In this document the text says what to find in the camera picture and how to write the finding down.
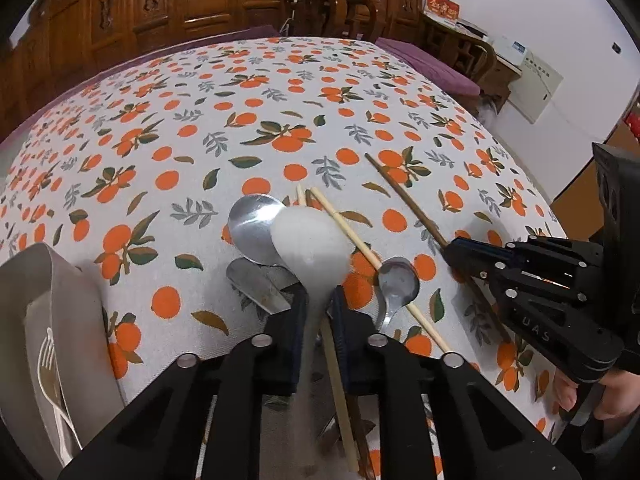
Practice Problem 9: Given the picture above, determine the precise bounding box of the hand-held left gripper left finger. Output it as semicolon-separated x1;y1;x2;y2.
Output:
57;285;311;480

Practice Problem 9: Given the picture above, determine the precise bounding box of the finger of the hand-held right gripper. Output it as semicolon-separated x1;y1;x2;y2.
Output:
444;236;606;282
487;272;626;384

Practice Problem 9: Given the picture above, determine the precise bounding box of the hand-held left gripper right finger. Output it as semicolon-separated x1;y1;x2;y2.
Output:
327;285;583;480

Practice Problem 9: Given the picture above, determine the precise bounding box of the small metal spoon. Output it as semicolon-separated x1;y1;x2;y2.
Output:
376;257;421;335
345;392;376;480

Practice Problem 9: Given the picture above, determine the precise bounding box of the white plastic spoon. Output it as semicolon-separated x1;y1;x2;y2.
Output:
270;208;352;480

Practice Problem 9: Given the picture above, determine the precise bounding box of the light bamboo chopstick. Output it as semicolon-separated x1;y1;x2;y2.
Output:
296;183;361;475
310;187;449;354

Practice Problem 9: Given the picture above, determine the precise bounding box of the dark brown chopstick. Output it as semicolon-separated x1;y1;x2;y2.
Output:
365;153;512;345

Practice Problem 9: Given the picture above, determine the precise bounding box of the large metal spoon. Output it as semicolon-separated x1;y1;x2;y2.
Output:
228;194;291;267

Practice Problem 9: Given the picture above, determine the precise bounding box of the grey metal tray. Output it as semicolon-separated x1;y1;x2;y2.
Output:
0;242;126;480

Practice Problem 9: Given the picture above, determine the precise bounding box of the person's right forearm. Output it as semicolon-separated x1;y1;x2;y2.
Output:
580;414;640;467

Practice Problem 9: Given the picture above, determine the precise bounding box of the person's right hand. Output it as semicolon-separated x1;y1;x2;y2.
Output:
552;370;640;423

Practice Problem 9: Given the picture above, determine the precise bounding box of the white cabinet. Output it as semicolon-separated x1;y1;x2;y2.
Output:
492;35;566;124

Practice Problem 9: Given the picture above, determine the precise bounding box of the orange print tablecloth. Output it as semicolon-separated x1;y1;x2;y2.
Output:
0;35;568;480

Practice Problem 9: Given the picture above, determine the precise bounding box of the wooden armchair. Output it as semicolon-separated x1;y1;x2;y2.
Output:
277;0;387;44
419;11;502;97

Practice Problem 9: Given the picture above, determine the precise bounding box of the white plastic fork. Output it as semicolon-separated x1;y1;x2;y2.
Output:
37;327;83;466

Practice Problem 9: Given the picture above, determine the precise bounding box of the red sign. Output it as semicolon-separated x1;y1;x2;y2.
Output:
424;0;460;22

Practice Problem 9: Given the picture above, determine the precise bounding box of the carved wooden cabinet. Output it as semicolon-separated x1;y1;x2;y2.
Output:
0;0;426;136

